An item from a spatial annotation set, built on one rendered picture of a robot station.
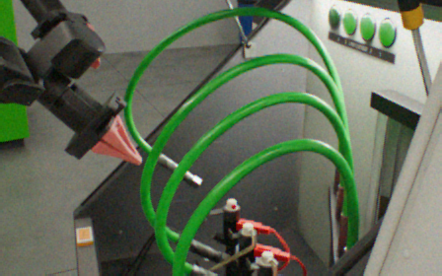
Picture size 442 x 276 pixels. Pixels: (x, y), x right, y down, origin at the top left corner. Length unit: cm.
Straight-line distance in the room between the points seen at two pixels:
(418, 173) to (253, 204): 80
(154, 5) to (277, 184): 633
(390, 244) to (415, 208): 6
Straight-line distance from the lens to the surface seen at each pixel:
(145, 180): 72
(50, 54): 73
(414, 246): 49
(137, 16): 742
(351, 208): 65
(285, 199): 130
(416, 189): 50
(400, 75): 90
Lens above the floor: 153
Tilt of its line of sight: 20 degrees down
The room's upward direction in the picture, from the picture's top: straight up
